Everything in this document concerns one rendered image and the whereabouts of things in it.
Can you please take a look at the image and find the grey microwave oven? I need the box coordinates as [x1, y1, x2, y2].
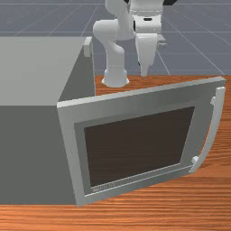
[0, 36, 97, 206]

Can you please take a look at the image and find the grey microwave door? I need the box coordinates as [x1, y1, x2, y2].
[56, 76, 226, 208]

